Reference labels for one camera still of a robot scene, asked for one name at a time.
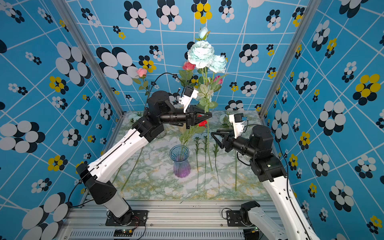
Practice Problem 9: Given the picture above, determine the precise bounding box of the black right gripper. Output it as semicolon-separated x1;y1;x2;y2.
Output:
212;128;259;161

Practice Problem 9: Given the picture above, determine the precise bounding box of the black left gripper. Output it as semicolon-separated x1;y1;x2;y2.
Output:
159;104;212;129

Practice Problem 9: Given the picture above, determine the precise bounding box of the purple tinted glass vase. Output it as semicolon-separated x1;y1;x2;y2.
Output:
170;145;191;178

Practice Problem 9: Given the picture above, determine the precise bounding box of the yellow beige vase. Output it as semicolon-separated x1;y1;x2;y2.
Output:
177;124;187;134

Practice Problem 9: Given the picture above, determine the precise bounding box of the light blue peony bouquet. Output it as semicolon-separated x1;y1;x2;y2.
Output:
179;126;206;154

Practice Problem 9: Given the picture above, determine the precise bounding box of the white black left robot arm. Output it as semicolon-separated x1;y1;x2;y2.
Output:
76;87;212;226

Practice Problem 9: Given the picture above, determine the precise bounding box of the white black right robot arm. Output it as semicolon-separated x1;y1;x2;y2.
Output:
211;125;319;240

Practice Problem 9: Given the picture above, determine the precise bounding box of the small red rose stem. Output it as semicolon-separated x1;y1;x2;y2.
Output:
196;114;210;128

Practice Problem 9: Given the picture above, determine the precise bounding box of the small pink rose stem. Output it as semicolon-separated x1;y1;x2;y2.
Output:
213;76;223;92

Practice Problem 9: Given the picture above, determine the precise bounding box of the green circuit board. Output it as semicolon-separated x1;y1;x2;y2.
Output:
113;229;135;238

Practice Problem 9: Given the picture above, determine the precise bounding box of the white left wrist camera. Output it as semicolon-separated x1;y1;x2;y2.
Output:
179;86;199;113

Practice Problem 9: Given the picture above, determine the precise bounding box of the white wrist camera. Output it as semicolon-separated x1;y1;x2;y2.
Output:
179;86;199;113
229;113;245;139

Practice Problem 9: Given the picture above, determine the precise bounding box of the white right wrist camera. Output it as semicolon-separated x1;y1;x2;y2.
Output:
229;113;245;139

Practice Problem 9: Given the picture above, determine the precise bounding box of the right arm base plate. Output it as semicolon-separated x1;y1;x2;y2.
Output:
226;210;247;227

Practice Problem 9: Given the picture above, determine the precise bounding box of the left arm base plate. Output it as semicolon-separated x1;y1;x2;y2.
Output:
105;210;149;227

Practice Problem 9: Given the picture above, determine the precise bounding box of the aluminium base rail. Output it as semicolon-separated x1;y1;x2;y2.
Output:
56;199;317;240

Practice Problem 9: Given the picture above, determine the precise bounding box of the aluminium frame post right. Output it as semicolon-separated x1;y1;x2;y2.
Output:
260;0;321;117

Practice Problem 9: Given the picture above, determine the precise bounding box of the aluminium frame post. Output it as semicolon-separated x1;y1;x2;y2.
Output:
260;0;321;117
53;1;124;117

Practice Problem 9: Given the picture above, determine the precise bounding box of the aluminium frame post left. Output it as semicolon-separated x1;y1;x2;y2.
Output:
53;1;124;117

